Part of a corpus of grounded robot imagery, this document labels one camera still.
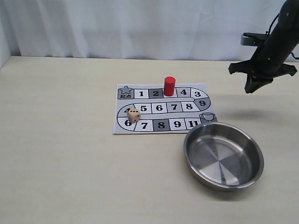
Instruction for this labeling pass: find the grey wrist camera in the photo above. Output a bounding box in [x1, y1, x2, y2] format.
[240, 32, 268, 46]

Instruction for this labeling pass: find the stainless steel bowl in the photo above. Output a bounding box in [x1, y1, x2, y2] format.
[183, 122, 264, 192]

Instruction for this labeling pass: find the wooden die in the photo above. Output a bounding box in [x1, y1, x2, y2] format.
[127, 108, 141, 123]

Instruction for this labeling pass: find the white curtain backdrop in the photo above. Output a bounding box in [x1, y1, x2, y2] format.
[0, 0, 299, 70]

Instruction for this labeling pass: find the red cylinder game piece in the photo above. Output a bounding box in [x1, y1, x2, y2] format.
[164, 76, 176, 97]

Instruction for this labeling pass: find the printed paper game board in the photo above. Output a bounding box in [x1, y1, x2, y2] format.
[113, 84, 217, 134]

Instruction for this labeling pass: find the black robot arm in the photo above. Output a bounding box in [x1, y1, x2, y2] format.
[228, 0, 299, 93]

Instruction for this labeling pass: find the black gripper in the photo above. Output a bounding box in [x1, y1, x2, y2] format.
[228, 60, 297, 94]

